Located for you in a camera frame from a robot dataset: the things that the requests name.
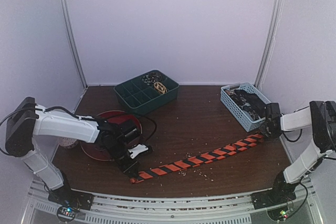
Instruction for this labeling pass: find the dark green divided organizer box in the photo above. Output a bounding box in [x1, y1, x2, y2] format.
[113, 70, 179, 115]

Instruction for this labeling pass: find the black white rolled tie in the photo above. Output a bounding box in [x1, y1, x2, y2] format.
[142, 72, 162, 86]

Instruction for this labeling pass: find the tan patterned rolled tie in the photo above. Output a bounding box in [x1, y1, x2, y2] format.
[153, 82, 167, 94]

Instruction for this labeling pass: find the aluminium frame post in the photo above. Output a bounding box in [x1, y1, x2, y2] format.
[60, 0, 88, 89]
[255, 0, 283, 89]

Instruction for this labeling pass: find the left aluminium frame post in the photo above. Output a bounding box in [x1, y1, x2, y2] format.
[60, 0, 88, 89]

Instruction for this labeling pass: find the plain black tie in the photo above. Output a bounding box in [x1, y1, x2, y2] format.
[235, 89, 266, 118]

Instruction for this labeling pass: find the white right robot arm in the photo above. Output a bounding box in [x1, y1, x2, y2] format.
[261, 101, 335, 205]

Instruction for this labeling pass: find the orange navy striped tie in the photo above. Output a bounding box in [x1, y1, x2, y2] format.
[130, 133, 265, 184]

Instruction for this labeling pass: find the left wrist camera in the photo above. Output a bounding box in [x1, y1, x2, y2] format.
[128, 144, 153, 159]

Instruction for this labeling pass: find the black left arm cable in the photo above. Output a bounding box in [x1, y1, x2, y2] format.
[131, 115, 158, 146]

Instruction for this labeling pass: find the light blue perforated basket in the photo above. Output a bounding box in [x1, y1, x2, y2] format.
[220, 82, 270, 132]

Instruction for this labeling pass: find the red round tray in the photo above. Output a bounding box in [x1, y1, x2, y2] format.
[80, 110, 142, 162]

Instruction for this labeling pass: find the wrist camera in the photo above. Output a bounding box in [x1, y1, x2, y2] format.
[265, 103, 281, 121]
[128, 144, 153, 159]

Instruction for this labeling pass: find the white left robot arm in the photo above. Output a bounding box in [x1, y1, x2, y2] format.
[2, 97, 149, 205]

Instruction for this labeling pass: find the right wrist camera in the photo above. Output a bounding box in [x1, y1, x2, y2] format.
[265, 103, 281, 121]

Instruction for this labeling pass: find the right aluminium frame post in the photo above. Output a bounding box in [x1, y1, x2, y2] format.
[255, 0, 283, 89]

